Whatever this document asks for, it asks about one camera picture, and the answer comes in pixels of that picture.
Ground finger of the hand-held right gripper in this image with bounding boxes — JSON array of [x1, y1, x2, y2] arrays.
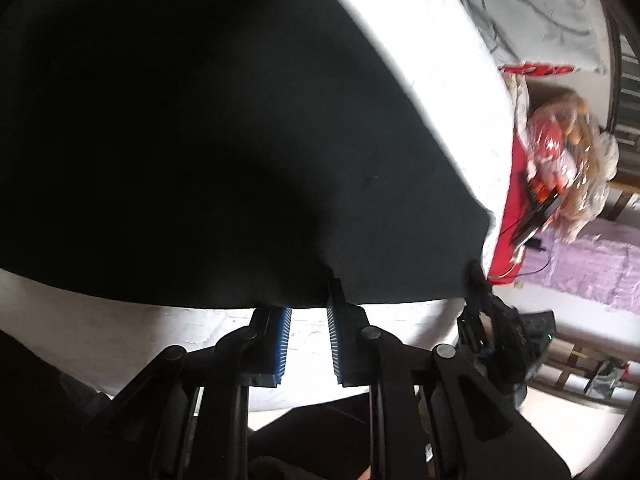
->
[[465, 259, 496, 311]]

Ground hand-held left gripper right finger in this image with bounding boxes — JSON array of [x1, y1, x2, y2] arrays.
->
[[326, 279, 571, 480]]

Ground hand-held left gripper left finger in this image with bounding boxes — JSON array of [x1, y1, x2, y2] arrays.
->
[[75, 307, 293, 480]]

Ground black pants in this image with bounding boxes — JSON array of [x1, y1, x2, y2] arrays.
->
[[0, 0, 496, 311]]

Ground red patterned sheet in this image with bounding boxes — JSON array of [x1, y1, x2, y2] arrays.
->
[[482, 60, 576, 283]]

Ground person's dark clothing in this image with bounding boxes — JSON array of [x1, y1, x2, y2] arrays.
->
[[247, 394, 381, 480]]

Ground black orange device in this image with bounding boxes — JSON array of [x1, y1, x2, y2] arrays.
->
[[510, 180, 565, 251]]

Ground purple blanket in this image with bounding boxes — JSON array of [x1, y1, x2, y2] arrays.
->
[[542, 232, 640, 311]]

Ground clear plastic bag red contents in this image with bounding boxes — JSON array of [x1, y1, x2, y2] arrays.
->
[[525, 110, 581, 191]]

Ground white quilted bed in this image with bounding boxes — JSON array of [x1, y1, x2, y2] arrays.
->
[[0, 0, 521, 413]]

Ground grey floral pillow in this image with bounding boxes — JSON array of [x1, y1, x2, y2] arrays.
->
[[430, 0, 608, 76]]

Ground black cable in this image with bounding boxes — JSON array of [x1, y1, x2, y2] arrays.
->
[[487, 220, 553, 283]]

